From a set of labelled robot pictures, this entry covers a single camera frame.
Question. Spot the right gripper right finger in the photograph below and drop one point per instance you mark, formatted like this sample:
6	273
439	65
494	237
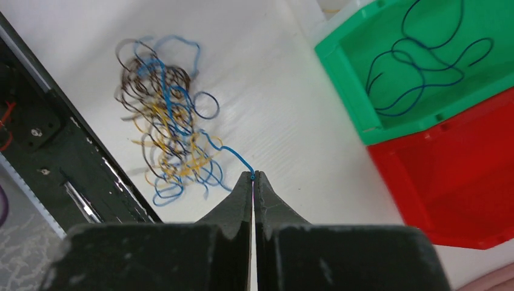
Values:
294	254

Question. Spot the white cable duct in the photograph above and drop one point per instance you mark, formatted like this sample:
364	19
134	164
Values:
19	181

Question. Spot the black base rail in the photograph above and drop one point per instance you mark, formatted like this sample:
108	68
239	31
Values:
55	151

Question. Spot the red plastic bin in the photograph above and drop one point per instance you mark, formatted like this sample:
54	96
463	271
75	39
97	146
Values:
454	181

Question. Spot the pink cloth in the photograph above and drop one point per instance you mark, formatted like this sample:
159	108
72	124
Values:
499	279

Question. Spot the green plastic bin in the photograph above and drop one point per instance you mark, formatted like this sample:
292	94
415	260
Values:
401	67

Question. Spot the clear plastic bin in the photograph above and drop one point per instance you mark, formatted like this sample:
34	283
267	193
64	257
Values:
331	14

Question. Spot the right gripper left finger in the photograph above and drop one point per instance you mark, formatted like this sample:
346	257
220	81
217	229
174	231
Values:
210	254

